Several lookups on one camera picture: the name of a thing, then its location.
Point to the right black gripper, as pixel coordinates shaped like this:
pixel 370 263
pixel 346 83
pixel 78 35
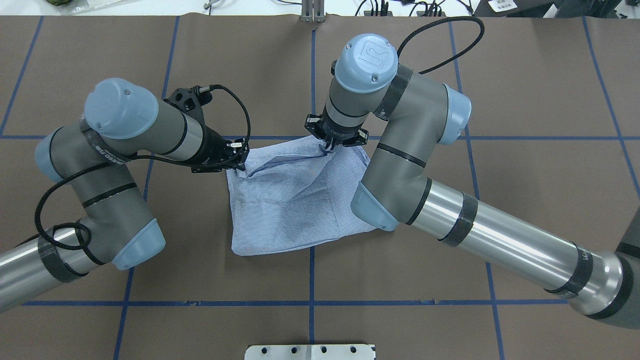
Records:
pixel 336 132

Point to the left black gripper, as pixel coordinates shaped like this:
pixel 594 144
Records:
pixel 211 147

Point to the light blue striped shirt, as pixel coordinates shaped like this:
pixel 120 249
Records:
pixel 295 195

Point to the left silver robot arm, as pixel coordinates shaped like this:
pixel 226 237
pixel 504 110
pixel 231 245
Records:
pixel 95 213

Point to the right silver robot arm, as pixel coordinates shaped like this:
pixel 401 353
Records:
pixel 398 188

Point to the green fabric pouch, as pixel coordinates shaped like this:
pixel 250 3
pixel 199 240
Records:
pixel 59 3

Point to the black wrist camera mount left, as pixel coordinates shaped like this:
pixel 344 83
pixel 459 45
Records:
pixel 190 101

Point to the aluminium frame post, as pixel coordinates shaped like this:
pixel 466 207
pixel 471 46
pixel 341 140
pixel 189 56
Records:
pixel 313 11

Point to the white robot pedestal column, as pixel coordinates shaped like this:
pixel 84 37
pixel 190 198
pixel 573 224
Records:
pixel 311 352

